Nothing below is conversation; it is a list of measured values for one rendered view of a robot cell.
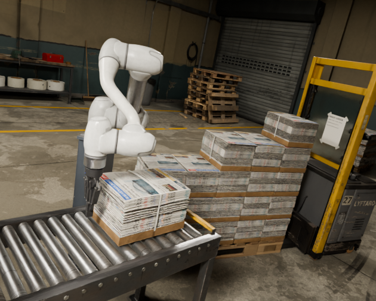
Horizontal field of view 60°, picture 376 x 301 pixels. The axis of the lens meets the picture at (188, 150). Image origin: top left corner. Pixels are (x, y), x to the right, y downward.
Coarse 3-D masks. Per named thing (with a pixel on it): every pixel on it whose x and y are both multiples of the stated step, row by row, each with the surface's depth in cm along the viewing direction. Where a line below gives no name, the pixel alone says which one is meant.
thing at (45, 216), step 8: (72, 208) 165; (80, 208) 167; (24, 216) 151; (32, 216) 152; (40, 216) 153; (48, 216) 155; (56, 216) 157; (72, 216) 163; (0, 224) 142; (8, 224) 143; (16, 224) 145; (32, 224) 150; (0, 232) 142; (16, 232) 146
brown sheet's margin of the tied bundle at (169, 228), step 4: (184, 220) 165; (172, 224) 160; (176, 224) 162; (180, 224) 164; (160, 228) 155; (164, 228) 157; (168, 228) 159; (172, 228) 161; (176, 228) 163; (180, 228) 165; (160, 232) 156; (164, 232) 158
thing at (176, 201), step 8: (152, 168) 175; (144, 176) 164; (152, 176) 165; (160, 176) 167; (168, 176) 169; (160, 184) 158; (168, 184) 160; (176, 184) 161; (168, 192) 151; (176, 192) 153; (184, 192) 158; (168, 200) 152; (176, 200) 155; (184, 200) 159; (168, 208) 154; (176, 208) 158; (184, 208) 162; (168, 216) 156; (176, 216) 160; (184, 216) 165; (160, 224) 155; (168, 224) 158
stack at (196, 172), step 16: (144, 160) 247; (160, 160) 253; (176, 160) 263; (192, 160) 268; (176, 176) 239; (192, 176) 245; (208, 176) 251; (224, 176) 257; (240, 176) 264; (256, 176) 271; (272, 176) 278; (192, 208) 254; (208, 208) 261; (224, 208) 268; (240, 208) 274; (256, 208) 282; (192, 224) 260; (224, 224) 274; (240, 224) 281; (256, 224) 289; (224, 240) 281; (224, 256) 287; (240, 256) 294
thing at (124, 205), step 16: (112, 176) 155; (128, 176) 160; (112, 192) 143; (128, 192) 143; (144, 192) 146; (96, 208) 157; (112, 208) 145; (128, 208) 138; (144, 208) 144; (112, 224) 146; (128, 224) 142; (144, 224) 148
